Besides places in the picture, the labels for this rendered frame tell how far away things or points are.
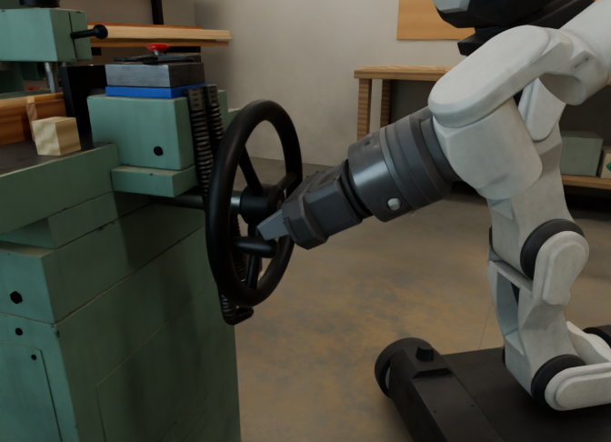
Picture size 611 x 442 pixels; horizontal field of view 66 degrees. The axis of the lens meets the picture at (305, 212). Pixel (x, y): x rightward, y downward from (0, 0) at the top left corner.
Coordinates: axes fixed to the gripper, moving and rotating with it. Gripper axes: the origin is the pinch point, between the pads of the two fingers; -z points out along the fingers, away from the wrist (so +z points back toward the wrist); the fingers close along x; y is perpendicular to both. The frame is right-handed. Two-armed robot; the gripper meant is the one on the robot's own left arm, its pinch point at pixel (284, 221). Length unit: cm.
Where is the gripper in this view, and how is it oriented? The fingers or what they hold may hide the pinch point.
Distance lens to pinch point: 53.3
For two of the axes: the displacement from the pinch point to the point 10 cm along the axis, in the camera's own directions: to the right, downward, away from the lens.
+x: 2.9, -3.8, 8.8
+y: -4.9, -8.4, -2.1
